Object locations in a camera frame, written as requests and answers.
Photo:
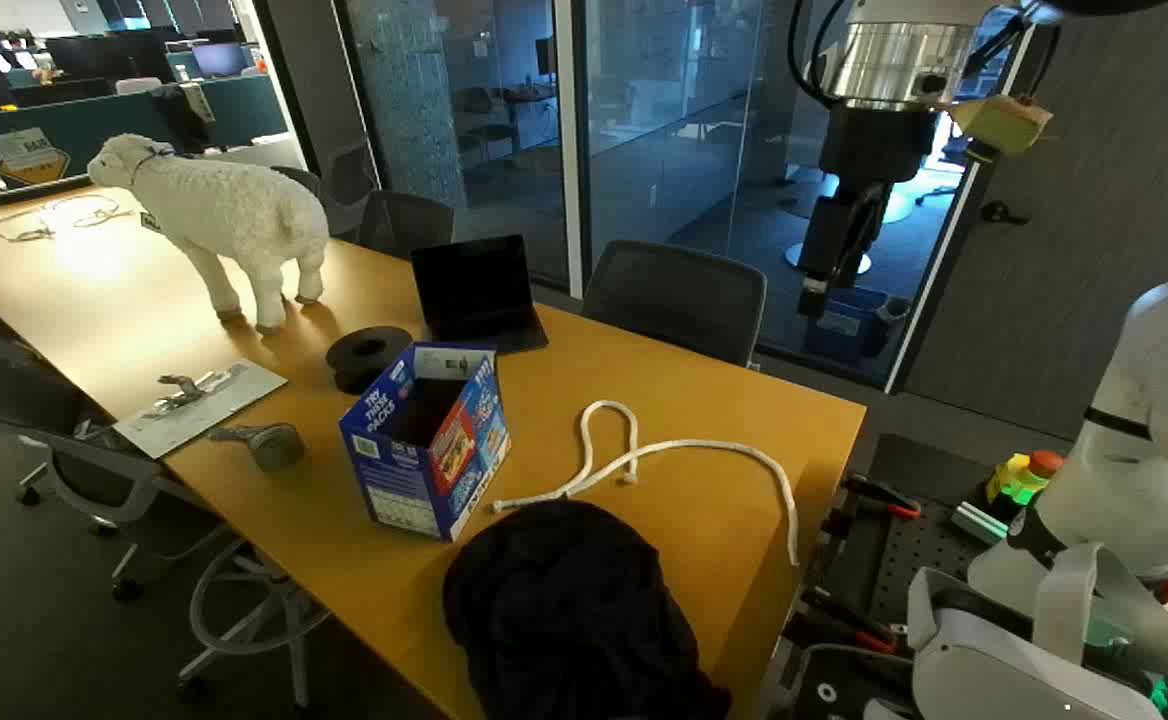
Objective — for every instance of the yellowish wrist camera box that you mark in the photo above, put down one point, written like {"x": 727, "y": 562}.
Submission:
{"x": 1007, "y": 125}

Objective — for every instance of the black tape roll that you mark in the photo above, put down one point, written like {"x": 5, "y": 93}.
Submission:
{"x": 368, "y": 359}

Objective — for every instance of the green red emergency button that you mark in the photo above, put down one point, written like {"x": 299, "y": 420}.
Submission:
{"x": 1018, "y": 481}

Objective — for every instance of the dark grey office chair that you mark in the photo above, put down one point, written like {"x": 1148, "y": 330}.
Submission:
{"x": 678, "y": 302}

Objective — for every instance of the blue storage bin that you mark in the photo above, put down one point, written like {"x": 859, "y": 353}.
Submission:
{"x": 859, "y": 325}

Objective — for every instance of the black laptop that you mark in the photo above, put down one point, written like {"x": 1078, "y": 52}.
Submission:
{"x": 468, "y": 286}

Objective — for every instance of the yellow cardboard box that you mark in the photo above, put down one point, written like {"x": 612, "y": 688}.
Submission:
{"x": 30, "y": 158}

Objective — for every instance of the teal desk partition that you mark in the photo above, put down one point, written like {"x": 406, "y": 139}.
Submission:
{"x": 117, "y": 120}

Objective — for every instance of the grey handheld object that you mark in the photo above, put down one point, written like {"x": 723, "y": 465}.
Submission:
{"x": 268, "y": 444}

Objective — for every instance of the metal clip tool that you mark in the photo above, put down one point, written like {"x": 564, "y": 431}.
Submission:
{"x": 199, "y": 387}

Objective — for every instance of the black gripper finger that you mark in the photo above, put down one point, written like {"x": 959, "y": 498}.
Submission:
{"x": 866, "y": 235}
{"x": 817, "y": 265}

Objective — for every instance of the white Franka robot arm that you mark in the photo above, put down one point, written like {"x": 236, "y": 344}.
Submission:
{"x": 1158, "y": 402}

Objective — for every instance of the computer monitor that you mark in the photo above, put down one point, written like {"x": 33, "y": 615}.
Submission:
{"x": 220, "y": 58}

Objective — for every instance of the white toy sheep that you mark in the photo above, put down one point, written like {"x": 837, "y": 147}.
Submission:
{"x": 229, "y": 215}

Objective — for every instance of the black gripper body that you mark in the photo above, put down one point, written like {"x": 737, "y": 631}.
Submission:
{"x": 879, "y": 149}

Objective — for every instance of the grey clipboard paper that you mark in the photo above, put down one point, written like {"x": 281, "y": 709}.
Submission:
{"x": 199, "y": 420}

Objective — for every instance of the blue cardboard snack box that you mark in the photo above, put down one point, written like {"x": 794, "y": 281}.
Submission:
{"x": 430, "y": 444}

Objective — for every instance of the black cloth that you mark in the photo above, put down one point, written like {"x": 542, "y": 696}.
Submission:
{"x": 571, "y": 615}

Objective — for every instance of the grey rolling office chair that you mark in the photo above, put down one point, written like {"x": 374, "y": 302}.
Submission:
{"x": 27, "y": 402}

